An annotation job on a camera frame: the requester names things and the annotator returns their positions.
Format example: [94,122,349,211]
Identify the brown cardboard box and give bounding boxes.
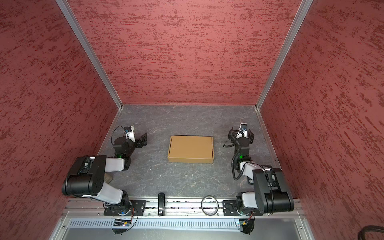
[168,135,214,164]

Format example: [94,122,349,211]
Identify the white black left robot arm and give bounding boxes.
[62,133,148,216]

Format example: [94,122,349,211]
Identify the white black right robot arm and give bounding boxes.
[224,123,295,216]

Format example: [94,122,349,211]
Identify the small glass jar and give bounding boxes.
[104,174,113,184]

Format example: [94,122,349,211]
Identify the black handheld device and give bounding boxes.
[158,193,166,217]

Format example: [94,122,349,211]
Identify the black left camera cable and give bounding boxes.
[110,125,126,146]

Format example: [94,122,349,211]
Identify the black cable ring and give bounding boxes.
[200,195,220,217]

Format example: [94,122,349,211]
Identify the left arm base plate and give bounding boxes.
[104,200,147,217]

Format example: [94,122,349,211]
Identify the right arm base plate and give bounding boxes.
[222,200,263,217]

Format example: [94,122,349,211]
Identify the aluminium front rail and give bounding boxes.
[60,197,307,219]

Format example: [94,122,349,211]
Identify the white slotted cable duct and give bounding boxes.
[68,218,240,231]

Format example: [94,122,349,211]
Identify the right rear aluminium corner post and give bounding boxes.
[256,0,313,111]

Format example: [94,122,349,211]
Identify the aluminium corner post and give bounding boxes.
[256,0,313,111]
[56,0,124,110]

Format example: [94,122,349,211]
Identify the black cable bottom right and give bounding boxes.
[357,224,384,240]

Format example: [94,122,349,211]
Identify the left rear aluminium corner post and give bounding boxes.
[56,0,124,110]

